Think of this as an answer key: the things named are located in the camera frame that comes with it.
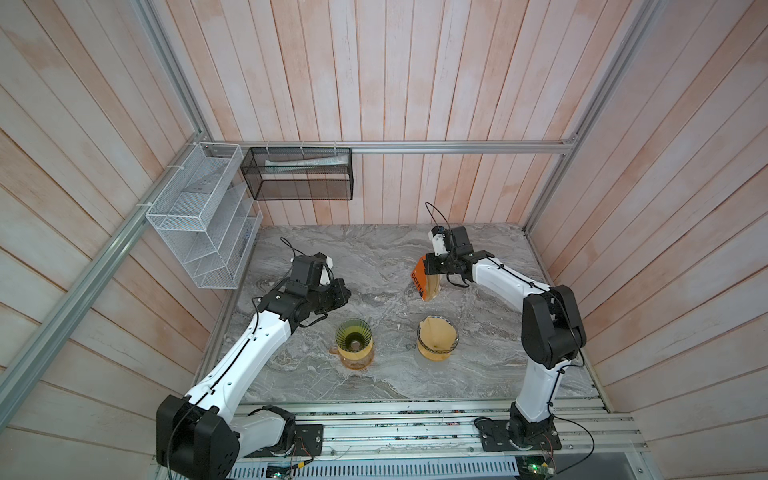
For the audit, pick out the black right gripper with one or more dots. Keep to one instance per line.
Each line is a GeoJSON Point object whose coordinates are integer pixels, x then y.
{"type": "Point", "coordinates": [430, 269]}

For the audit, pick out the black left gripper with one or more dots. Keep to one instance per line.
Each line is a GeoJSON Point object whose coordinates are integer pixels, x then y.
{"type": "Point", "coordinates": [342, 295]}

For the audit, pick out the green glass dripper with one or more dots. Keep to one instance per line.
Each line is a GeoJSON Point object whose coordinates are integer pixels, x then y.
{"type": "Point", "coordinates": [353, 336]}

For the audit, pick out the orange coffee filter box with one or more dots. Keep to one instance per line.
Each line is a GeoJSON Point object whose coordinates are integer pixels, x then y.
{"type": "Point", "coordinates": [418, 276]}

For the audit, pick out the orange glass pitcher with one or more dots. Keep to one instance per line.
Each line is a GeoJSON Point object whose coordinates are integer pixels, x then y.
{"type": "Point", "coordinates": [348, 364]}

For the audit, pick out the brown paper coffee filter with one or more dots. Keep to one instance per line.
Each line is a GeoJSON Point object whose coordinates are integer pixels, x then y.
{"type": "Point", "coordinates": [437, 323]}

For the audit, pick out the clear glass dripper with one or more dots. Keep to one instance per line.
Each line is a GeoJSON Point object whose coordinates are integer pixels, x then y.
{"type": "Point", "coordinates": [440, 340]}

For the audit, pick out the wooden ring dripper stand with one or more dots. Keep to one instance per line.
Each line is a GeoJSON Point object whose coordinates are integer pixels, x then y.
{"type": "Point", "coordinates": [434, 356]}

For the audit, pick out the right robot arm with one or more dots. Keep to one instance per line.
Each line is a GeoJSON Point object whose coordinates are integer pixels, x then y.
{"type": "Point", "coordinates": [552, 331]}

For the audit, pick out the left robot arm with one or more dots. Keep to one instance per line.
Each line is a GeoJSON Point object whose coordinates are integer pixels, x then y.
{"type": "Point", "coordinates": [198, 435]}

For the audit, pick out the brown paper filter stack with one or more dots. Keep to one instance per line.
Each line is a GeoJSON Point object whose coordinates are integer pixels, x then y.
{"type": "Point", "coordinates": [432, 287]}

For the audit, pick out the paper in black basket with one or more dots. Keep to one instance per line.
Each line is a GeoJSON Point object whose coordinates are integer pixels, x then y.
{"type": "Point", "coordinates": [315, 165]}

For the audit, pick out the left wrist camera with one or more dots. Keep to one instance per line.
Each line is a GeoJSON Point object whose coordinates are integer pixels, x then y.
{"type": "Point", "coordinates": [327, 275]}

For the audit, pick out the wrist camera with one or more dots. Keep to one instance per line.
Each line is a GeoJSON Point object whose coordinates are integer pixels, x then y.
{"type": "Point", "coordinates": [438, 239]}
{"type": "Point", "coordinates": [327, 275]}

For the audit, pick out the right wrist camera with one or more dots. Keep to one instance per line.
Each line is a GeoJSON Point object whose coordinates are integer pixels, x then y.
{"type": "Point", "coordinates": [438, 239]}

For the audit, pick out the black wire mesh basket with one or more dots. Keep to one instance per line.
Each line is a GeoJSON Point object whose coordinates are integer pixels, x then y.
{"type": "Point", "coordinates": [296, 187]}

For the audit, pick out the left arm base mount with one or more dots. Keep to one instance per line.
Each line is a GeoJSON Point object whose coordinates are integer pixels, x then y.
{"type": "Point", "coordinates": [271, 431]}

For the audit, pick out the white wire mesh shelf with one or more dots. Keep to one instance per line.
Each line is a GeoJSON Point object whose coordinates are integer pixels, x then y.
{"type": "Point", "coordinates": [206, 216]}

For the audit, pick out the aluminium rail base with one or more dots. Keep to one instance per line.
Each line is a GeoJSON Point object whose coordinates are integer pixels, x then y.
{"type": "Point", "coordinates": [596, 444]}

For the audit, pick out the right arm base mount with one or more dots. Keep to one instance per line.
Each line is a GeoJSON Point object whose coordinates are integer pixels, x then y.
{"type": "Point", "coordinates": [517, 433]}

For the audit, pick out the perforated cable duct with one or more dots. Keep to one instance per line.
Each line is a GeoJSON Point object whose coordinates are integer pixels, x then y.
{"type": "Point", "coordinates": [415, 468]}

